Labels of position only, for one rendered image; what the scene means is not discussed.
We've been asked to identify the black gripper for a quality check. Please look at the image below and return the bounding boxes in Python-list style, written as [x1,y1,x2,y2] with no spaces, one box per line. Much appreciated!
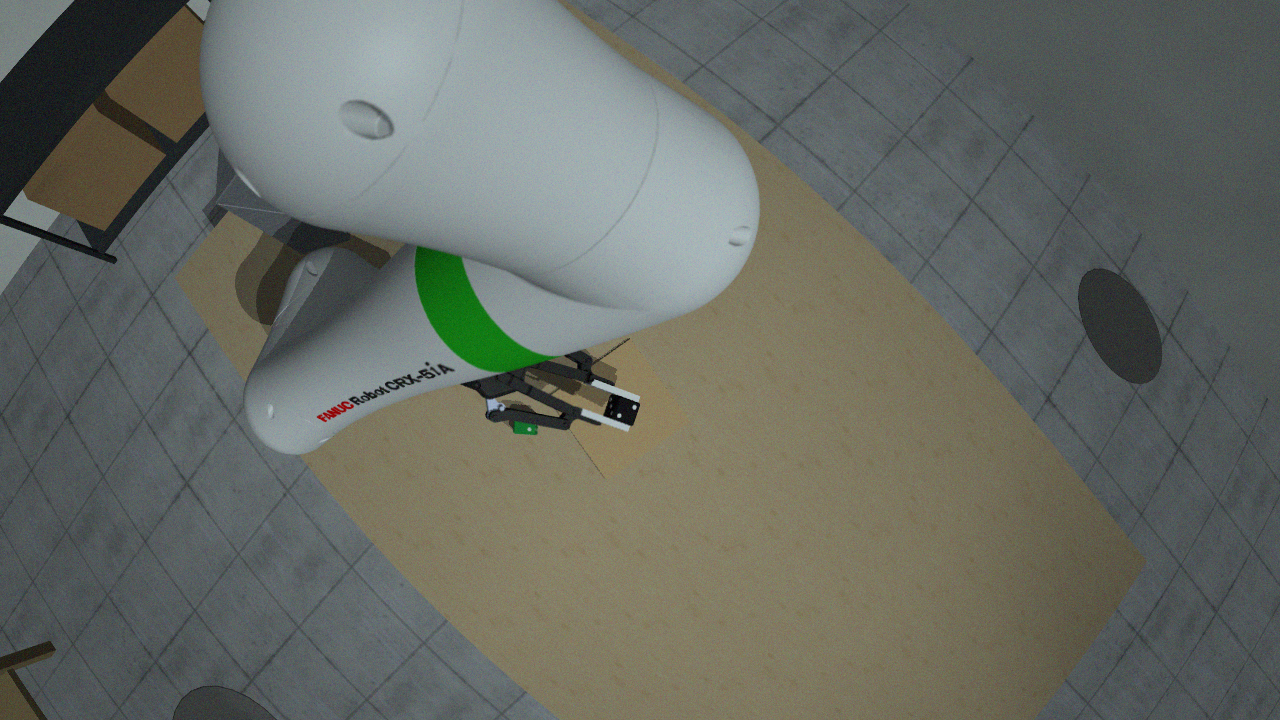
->
[461,350,640,432]

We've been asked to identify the black die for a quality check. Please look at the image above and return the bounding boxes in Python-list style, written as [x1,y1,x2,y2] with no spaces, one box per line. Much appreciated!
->
[604,395,640,427]

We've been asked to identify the tan square mat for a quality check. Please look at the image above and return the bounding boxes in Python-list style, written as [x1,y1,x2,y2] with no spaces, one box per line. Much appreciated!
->
[552,340,690,480]

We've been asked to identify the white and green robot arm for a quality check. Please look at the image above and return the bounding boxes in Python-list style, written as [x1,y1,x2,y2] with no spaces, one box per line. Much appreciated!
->
[198,0,760,455]

